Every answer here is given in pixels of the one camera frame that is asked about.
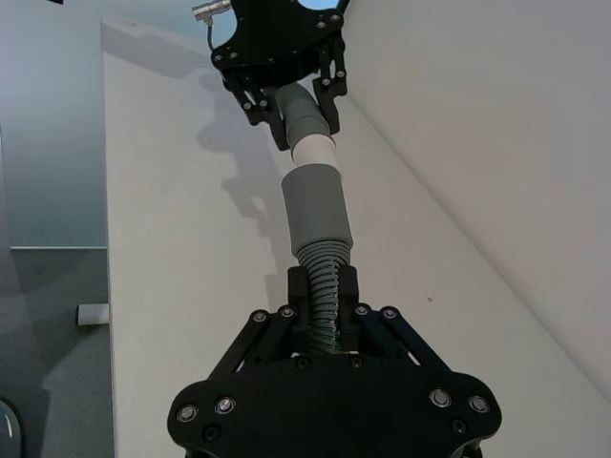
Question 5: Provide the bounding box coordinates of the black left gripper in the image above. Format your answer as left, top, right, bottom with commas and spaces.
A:
211, 0, 348, 152

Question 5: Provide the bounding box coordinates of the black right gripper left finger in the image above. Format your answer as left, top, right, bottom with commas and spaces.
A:
209, 265, 320, 378

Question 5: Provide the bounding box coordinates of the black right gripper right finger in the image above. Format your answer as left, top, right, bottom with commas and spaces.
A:
335, 265, 451, 374

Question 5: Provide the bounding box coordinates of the white pipe with grey elbow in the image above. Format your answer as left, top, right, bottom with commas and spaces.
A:
271, 82, 342, 176

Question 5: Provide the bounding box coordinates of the grey ribbed hose with cuff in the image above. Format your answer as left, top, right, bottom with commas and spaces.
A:
281, 162, 355, 357

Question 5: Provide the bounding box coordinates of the small white cylinder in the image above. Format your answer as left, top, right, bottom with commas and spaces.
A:
76, 304, 113, 327

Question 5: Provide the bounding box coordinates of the dark rounded object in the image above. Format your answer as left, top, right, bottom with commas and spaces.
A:
0, 395, 23, 458

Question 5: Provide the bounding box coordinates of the dark cable with silver plug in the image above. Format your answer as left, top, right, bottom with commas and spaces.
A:
191, 1, 231, 52

